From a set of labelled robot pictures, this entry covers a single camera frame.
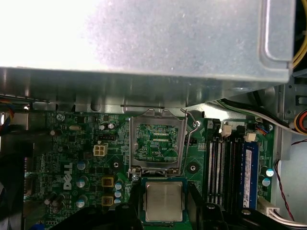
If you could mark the cream four-pin power socket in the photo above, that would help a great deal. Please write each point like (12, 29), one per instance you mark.
(100, 149)

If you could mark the black RAM slot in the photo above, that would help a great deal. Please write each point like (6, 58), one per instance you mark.
(211, 167)
(233, 172)
(221, 167)

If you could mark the CPU socket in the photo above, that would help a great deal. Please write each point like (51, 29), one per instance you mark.
(163, 177)

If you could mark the white board power connector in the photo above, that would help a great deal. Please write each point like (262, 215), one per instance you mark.
(266, 207)

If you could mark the blue expansion slot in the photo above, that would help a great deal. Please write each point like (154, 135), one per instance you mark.
(38, 227)

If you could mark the silver CPU chip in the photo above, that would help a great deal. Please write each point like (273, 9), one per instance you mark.
(164, 201)

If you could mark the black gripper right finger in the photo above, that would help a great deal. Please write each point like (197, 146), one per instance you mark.
(199, 215)

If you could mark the grey power supply unit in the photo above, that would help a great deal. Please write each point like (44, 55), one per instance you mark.
(168, 36)

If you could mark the metal socket cover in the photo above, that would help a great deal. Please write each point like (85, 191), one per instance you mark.
(153, 164)

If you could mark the black PC case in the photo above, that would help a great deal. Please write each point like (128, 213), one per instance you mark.
(297, 182)

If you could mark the metal locking lever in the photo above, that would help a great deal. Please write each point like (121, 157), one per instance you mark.
(192, 117)

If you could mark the blue RAM stick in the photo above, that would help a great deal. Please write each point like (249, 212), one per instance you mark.
(250, 172)

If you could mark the green Dell motherboard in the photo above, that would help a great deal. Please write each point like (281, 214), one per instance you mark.
(84, 148)

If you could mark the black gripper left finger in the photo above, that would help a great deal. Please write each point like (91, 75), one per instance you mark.
(134, 215)

